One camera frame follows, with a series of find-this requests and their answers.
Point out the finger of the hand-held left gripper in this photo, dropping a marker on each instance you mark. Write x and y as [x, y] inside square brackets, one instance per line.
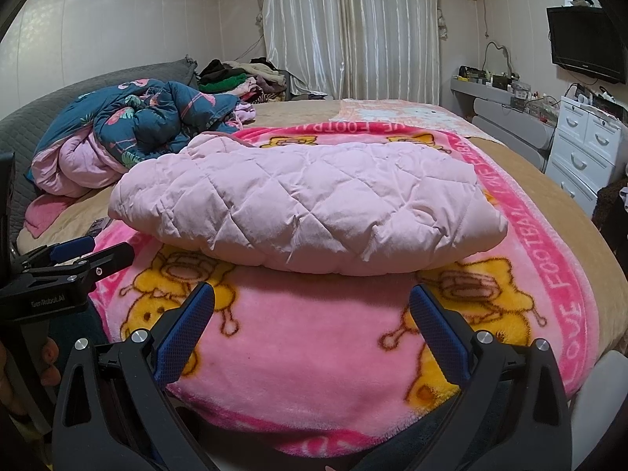
[108, 262]
[73, 249]

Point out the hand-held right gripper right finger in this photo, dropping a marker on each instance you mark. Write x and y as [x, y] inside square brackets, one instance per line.
[436, 328]

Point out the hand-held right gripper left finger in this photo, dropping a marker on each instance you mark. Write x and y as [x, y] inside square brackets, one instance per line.
[189, 326]

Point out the pink quilted jacket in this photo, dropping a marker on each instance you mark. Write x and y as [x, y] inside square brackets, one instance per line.
[319, 206]

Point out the pile of assorted clothes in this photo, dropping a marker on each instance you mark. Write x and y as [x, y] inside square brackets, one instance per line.
[225, 81]

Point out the person's left hand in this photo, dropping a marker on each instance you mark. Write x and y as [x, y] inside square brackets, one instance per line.
[51, 358]

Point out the dark phone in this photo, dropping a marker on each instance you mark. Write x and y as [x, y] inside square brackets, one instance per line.
[98, 228]

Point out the pink towel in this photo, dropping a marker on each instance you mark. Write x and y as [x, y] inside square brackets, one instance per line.
[44, 213]

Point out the pink printed blanket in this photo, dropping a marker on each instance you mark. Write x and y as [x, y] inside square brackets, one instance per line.
[319, 353]

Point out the teal floral comforter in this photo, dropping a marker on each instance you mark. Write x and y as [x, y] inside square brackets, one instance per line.
[162, 113]

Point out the bed with tan sheet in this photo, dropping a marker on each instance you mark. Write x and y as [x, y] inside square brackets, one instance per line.
[539, 181]

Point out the dark brown fuzzy cloth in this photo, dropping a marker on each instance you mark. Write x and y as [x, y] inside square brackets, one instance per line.
[611, 201]

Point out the grey bed headboard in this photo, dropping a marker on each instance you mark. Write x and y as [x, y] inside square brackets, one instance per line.
[510, 122]

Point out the light pink patterned mat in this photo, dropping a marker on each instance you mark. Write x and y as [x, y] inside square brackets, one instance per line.
[402, 110]

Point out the white drawer cabinet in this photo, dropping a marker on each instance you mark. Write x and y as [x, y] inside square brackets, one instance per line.
[579, 142]

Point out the clutter of small shelf items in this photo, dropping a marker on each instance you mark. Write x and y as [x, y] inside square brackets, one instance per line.
[520, 93]

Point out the white curtain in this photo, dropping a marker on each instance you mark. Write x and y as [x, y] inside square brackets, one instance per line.
[353, 24]

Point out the black television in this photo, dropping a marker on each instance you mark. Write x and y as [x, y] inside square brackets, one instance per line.
[584, 39]

